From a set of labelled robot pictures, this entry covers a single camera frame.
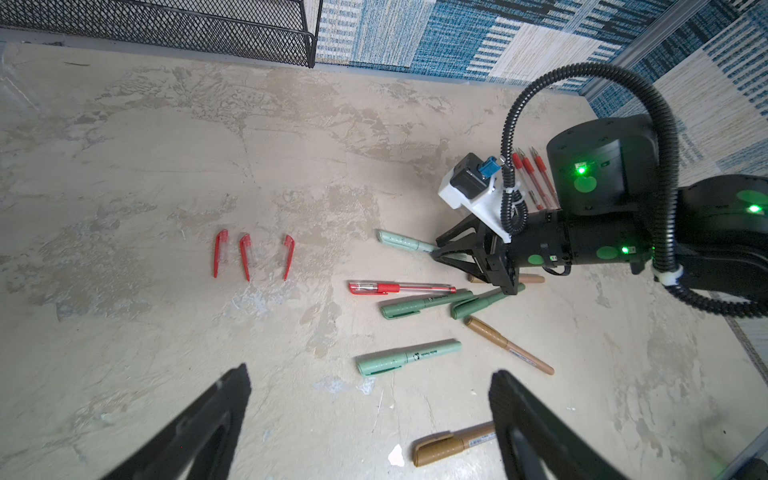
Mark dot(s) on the black wire mesh shelf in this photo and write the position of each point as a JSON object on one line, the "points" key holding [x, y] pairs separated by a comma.
{"points": [[275, 31]]}

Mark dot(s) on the gold marker bottom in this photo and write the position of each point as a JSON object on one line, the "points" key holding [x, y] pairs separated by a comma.
{"points": [[443, 445]]}

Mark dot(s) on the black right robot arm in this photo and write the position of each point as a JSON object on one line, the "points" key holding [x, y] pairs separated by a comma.
{"points": [[605, 177]]}

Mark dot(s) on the dark green pen left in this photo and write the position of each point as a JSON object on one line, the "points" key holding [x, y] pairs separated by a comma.
{"points": [[415, 306]]}

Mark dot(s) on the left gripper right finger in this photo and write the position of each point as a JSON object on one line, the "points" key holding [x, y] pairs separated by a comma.
{"points": [[534, 442]]}

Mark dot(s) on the light green marker lower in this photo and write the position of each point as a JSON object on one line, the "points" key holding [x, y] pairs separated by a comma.
{"points": [[377, 363]]}

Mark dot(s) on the brown pen diagonal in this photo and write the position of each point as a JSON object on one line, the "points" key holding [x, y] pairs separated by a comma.
{"points": [[492, 335]]}

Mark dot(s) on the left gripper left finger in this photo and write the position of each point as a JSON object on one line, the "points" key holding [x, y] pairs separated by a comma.
{"points": [[200, 443]]}

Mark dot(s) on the brown pen upper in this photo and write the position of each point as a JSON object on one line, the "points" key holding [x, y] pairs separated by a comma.
{"points": [[523, 278]]}

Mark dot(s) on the dark green pen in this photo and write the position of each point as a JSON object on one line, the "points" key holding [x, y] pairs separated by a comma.
{"points": [[468, 304], [415, 306]]}

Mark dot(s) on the dark green pen right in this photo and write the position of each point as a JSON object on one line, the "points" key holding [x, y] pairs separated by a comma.
{"points": [[468, 304]]}

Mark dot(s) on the red pen cap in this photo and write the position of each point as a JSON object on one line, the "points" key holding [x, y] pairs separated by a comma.
{"points": [[290, 245], [220, 251], [245, 245]]}

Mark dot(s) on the light green pen upper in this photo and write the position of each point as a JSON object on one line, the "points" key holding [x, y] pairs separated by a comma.
{"points": [[405, 243]]}

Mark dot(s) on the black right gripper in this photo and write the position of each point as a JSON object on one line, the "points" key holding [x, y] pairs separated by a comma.
{"points": [[544, 244]]}

